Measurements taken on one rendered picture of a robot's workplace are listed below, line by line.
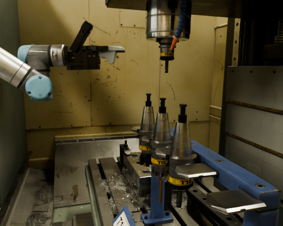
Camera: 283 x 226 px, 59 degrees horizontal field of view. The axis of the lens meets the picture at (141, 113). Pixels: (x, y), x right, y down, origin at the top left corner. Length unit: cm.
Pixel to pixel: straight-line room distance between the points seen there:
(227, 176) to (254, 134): 76
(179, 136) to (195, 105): 166
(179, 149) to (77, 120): 147
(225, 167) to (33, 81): 56
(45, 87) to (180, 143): 45
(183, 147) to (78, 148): 144
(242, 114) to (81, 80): 113
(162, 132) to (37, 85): 39
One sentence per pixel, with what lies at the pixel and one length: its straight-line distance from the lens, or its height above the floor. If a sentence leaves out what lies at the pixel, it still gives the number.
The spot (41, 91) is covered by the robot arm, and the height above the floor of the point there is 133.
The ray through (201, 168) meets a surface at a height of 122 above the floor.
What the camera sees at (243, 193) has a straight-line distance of 41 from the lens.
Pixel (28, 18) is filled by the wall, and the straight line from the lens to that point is 191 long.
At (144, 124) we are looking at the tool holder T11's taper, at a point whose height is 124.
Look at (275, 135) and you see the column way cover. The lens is 112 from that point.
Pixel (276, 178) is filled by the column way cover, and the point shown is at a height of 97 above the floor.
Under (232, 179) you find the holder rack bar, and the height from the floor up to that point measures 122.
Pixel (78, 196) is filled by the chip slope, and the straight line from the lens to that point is 160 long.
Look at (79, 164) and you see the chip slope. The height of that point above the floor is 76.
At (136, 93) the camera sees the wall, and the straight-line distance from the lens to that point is 195.
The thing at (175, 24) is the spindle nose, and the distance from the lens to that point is 87.
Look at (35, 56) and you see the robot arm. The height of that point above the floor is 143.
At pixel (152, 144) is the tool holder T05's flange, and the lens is 60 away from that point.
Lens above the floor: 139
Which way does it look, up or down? 10 degrees down
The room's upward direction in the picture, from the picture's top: 1 degrees clockwise
